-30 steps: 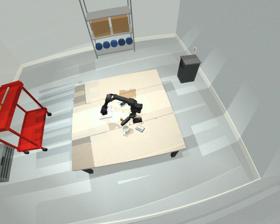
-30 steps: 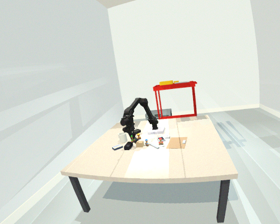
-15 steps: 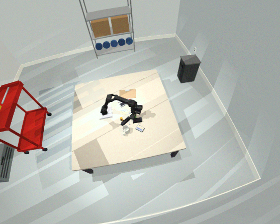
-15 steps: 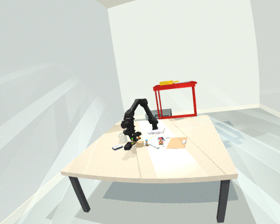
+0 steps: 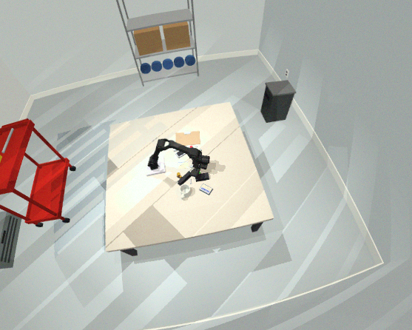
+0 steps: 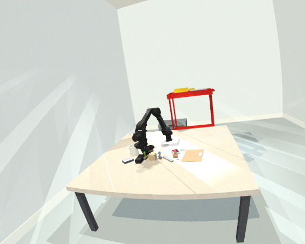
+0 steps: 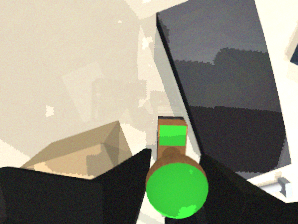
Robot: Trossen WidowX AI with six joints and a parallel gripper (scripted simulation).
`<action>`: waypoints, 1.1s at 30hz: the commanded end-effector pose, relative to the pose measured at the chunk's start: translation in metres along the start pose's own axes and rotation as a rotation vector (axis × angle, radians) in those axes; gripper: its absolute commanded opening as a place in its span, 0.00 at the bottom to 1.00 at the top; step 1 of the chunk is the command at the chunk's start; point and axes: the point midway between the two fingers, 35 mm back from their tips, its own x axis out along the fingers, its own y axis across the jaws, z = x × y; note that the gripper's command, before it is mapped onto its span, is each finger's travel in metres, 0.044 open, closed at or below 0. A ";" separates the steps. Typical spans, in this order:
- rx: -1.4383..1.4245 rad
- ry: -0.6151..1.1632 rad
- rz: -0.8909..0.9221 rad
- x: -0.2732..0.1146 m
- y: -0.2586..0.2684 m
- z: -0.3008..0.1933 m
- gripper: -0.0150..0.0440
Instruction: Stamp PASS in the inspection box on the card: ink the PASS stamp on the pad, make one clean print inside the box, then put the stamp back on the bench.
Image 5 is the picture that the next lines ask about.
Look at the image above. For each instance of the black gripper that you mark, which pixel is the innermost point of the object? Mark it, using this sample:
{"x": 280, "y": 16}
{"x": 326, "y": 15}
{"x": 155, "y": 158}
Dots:
{"x": 195, "y": 171}

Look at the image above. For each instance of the clear glass mug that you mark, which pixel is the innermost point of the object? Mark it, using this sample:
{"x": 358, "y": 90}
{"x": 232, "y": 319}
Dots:
{"x": 185, "y": 191}

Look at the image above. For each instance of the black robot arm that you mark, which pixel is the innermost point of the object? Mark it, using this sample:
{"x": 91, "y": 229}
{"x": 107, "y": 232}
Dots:
{"x": 193, "y": 153}

